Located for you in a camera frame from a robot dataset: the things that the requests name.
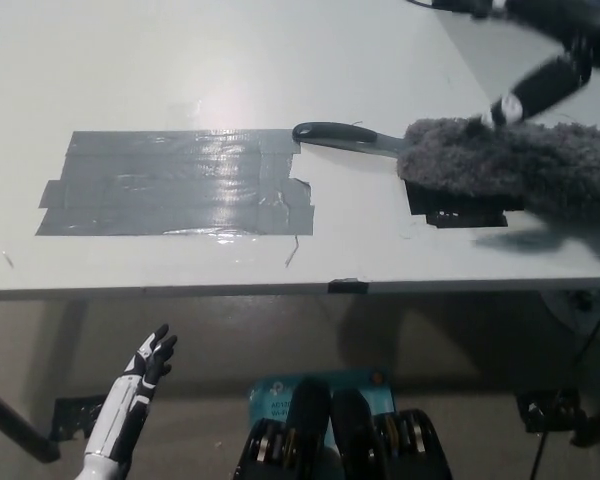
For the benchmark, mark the black flat device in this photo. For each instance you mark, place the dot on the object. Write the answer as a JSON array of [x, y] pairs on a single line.
[[455, 5]]

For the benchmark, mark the grey duct tape patch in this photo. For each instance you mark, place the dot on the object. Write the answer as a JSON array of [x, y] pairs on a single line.
[[180, 182]]

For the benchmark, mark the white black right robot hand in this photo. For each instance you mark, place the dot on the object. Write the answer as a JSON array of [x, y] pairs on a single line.
[[555, 80]]

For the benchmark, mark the black metal table leg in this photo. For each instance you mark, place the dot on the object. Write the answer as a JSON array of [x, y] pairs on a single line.
[[15, 425]]

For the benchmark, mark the black tape square patch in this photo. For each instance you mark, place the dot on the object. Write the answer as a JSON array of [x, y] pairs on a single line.
[[460, 210]]

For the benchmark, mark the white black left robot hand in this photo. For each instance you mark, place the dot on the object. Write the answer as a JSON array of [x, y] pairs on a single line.
[[130, 395]]

